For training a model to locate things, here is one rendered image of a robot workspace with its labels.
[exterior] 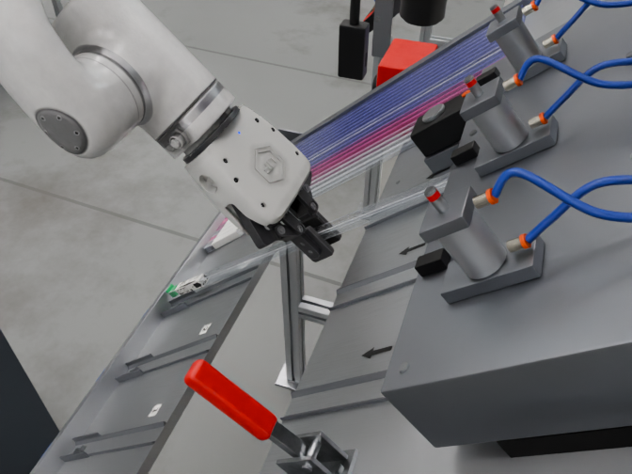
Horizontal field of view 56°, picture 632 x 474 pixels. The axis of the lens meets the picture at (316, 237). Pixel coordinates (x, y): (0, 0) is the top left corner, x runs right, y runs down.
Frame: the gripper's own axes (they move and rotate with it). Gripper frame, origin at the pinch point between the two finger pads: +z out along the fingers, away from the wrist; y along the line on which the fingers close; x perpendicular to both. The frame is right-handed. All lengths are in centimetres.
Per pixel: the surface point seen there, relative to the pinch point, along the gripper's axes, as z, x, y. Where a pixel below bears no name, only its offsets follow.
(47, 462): -2.8, 28.4, -26.4
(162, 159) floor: -7, 147, 104
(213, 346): 0.3, 10.5, -12.0
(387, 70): 6, 22, 66
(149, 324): -2.0, 29.9, -5.7
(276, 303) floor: 42, 95, 55
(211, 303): -0.1, 17.9, -3.9
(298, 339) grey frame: 39, 67, 33
